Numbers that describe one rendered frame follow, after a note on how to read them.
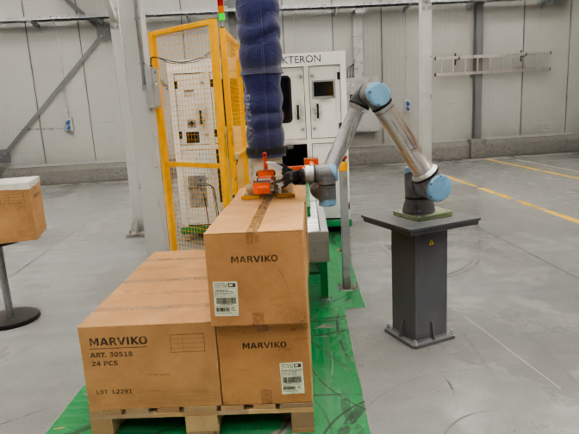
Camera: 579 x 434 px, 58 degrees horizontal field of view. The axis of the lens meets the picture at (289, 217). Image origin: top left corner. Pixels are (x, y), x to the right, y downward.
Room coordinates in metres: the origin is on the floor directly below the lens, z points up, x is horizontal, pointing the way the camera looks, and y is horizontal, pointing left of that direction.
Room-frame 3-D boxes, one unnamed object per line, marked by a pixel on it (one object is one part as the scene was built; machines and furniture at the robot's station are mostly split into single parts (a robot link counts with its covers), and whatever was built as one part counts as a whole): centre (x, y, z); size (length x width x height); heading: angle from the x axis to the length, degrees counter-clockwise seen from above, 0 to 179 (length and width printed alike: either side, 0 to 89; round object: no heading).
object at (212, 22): (4.41, 0.78, 1.05); 0.87 x 0.10 x 2.10; 50
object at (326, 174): (2.70, -0.20, 1.07); 0.12 x 0.09 x 0.10; 90
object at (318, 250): (3.37, 0.10, 0.47); 0.70 x 0.03 x 0.15; 88
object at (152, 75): (4.15, 0.98, 1.62); 0.20 x 0.05 x 0.30; 178
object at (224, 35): (5.16, 0.46, 1.05); 1.17 x 0.10 x 2.10; 178
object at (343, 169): (3.93, -0.42, 0.50); 0.07 x 0.07 x 1.00; 88
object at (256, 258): (2.33, 0.13, 0.74); 0.60 x 0.40 x 0.40; 177
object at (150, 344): (2.70, 0.42, 0.34); 1.20 x 1.00 x 0.40; 178
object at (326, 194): (2.71, -0.20, 0.96); 0.12 x 0.09 x 0.12; 14
